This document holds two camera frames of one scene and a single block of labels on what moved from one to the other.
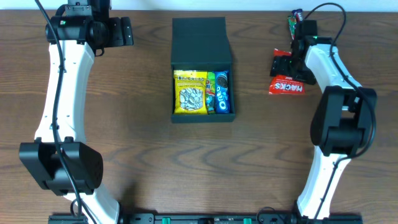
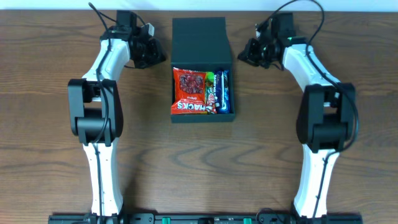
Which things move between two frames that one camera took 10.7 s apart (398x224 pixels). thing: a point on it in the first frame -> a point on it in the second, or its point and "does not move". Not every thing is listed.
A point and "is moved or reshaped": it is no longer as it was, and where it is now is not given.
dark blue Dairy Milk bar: x=298 y=13 -> x=217 y=81
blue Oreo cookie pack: x=222 y=92 does not move
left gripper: x=118 y=32 -> x=152 y=53
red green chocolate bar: x=292 y=22 is moved or reshaped
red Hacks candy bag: x=285 y=85 -> x=189 y=92
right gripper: x=282 y=66 -> x=252 y=53
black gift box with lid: x=203 y=73 does not move
